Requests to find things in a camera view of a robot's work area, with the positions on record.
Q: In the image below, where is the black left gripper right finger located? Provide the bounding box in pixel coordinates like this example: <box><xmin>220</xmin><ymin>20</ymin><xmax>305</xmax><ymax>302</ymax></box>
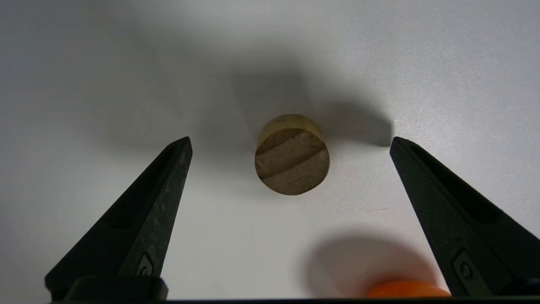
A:
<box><xmin>389</xmin><ymin>136</ymin><xmax>540</xmax><ymax>298</ymax></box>

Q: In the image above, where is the orange fruit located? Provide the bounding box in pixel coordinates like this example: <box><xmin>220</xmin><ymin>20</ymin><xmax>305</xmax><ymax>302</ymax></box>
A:
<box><xmin>366</xmin><ymin>281</ymin><xmax>452</xmax><ymax>299</ymax></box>

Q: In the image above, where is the small wooden cylinder block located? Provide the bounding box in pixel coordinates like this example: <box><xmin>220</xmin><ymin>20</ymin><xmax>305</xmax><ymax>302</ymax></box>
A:
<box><xmin>254</xmin><ymin>114</ymin><xmax>330</xmax><ymax>196</ymax></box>

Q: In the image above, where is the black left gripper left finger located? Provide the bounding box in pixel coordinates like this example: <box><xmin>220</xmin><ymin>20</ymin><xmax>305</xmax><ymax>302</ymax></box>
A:
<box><xmin>45</xmin><ymin>136</ymin><xmax>193</xmax><ymax>301</ymax></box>

